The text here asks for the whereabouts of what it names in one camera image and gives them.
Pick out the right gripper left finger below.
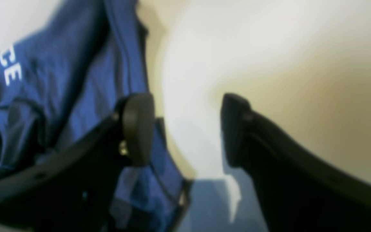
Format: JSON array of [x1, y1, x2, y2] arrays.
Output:
[[0, 93, 155, 232]]

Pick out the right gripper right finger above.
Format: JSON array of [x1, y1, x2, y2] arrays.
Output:
[[221, 93, 371, 232]]

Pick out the blue grey T-shirt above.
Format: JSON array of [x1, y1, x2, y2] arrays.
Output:
[[0, 0, 186, 232]]

